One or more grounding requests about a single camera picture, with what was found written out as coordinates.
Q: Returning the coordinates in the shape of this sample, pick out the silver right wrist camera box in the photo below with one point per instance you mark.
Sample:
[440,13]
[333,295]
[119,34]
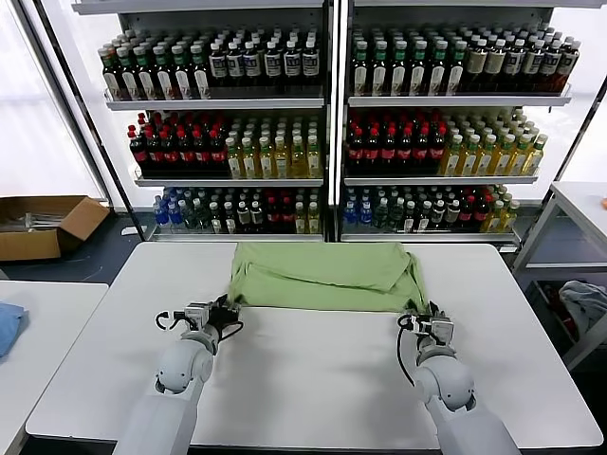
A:
[441,329]

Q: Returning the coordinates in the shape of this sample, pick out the small blue drink bottle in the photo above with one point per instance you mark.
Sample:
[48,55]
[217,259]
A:
[350,215]
[161,214]
[175,215]
[365,215]

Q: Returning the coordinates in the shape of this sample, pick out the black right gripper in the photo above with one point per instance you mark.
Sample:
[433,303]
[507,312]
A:
[419,326]

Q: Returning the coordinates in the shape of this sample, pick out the grey metal parts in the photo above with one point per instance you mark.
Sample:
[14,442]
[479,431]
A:
[33,222]

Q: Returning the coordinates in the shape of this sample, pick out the white paper scrap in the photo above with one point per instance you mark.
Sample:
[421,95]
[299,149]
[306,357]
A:
[128,231]

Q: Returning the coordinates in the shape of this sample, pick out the blue folded cloth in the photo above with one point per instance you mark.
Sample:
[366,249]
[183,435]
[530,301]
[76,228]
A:
[9,327]

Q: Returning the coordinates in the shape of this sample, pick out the small white-cap dark bottle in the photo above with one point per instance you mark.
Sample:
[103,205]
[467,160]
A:
[409,219]
[216,220]
[438,215]
[244,218]
[257,218]
[230,220]
[423,219]
[452,215]

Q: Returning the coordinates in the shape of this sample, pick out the white-cap blue-label dark bottle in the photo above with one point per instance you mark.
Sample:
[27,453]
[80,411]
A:
[566,66]
[310,63]
[550,65]
[532,65]
[273,64]
[513,64]
[235,65]
[292,64]
[251,64]
[217,65]

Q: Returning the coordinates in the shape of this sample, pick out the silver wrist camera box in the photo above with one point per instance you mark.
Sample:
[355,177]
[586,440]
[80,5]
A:
[195,314]
[441,329]

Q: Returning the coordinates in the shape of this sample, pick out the white side table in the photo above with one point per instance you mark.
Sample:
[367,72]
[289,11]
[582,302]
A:
[47,332]

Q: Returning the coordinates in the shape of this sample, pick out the beige-label dark bottle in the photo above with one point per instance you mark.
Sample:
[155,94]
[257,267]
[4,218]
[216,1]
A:
[477,64]
[495,64]

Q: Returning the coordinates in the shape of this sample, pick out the white drinks shelf unit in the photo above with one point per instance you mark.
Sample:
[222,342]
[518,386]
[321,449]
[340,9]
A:
[213,103]
[450,101]

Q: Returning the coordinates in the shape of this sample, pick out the brown cardboard box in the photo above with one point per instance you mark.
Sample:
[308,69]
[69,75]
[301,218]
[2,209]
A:
[28,246]

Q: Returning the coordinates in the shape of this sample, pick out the crumpled light blue cloth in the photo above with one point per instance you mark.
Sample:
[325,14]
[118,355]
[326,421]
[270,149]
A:
[585,303]

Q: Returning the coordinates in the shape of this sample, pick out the small yellow juice bottle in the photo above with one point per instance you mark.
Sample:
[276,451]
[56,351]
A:
[508,219]
[299,222]
[313,222]
[493,220]

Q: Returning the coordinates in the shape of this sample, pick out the white shelf upright post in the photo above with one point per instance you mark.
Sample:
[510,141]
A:
[336,118]

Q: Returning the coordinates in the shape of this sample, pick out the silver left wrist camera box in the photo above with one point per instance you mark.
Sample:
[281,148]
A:
[195,314]

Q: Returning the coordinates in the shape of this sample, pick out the small red-label cola bottle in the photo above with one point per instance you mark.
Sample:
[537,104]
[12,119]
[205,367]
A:
[480,215]
[466,215]
[272,218]
[287,218]

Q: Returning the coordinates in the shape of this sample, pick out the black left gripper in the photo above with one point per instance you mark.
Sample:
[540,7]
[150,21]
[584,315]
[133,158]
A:
[223,320]

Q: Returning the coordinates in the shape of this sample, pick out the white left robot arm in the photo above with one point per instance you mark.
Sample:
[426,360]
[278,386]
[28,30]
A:
[180,369]

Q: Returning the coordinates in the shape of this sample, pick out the green-cap dark tea bottle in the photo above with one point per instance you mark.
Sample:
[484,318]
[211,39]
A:
[437,76]
[201,78]
[182,78]
[455,76]
[129,79]
[113,80]
[399,76]
[418,76]
[360,76]
[379,76]
[146,78]
[164,78]

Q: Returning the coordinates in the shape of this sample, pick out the red-cap cola bottle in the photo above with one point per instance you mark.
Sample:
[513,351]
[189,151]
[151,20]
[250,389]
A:
[218,154]
[372,152]
[202,154]
[421,152]
[186,154]
[437,152]
[355,152]
[138,154]
[154,154]
[389,152]
[170,154]
[405,152]

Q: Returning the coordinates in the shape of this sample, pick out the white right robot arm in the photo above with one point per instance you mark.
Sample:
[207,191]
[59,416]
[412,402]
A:
[446,379]

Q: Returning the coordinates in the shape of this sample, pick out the green polo shirt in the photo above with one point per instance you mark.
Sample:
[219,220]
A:
[322,289]

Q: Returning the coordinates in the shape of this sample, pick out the red cloth item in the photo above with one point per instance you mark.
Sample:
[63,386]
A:
[569,326]

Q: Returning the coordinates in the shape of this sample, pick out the grey metal frame table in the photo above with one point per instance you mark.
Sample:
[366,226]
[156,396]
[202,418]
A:
[576,199]

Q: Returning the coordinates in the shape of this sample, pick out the small dark green bottle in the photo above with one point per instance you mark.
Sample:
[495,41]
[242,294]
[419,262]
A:
[395,218]
[190,218]
[380,218]
[202,219]

